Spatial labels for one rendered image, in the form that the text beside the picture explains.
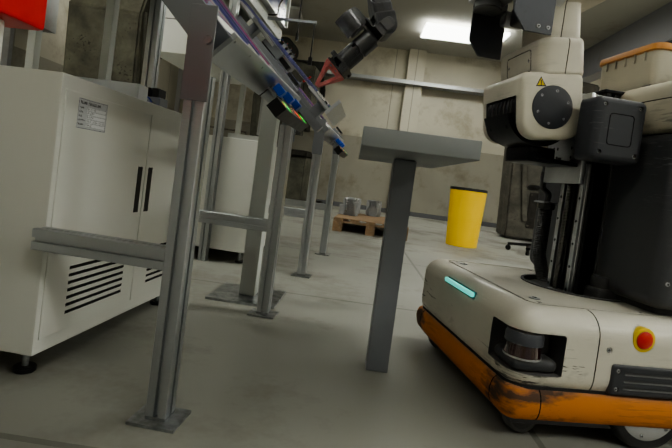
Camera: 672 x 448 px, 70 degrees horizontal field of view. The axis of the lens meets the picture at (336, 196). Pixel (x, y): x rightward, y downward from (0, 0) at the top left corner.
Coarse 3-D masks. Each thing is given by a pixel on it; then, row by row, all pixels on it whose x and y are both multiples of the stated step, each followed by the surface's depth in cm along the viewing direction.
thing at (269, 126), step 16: (272, 128) 179; (272, 144) 179; (256, 160) 180; (272, 160) 181; (256, 176) 180; (272, 176) 185; (256, 192) 180; (256, 208) 180; (256, 240) 180; (256, 256) 180; (256, 272) 181; (224, 288) 187; (240, 288) 181; (256, 288) 183; (256, 304) 171; (272, 304) 173
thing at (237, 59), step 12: (228, 48) 93; (240, 48) 96; (216, 60) 94; (228, 60) 97; (240, 60) 101; (252, 60) 105; (228, 72) 102; (240, 72) 106; (252, 72) 111; (264, 72) 116; (252, 84) 117; (264, 84) 123; (276, 84) 129; (264, 96) 131
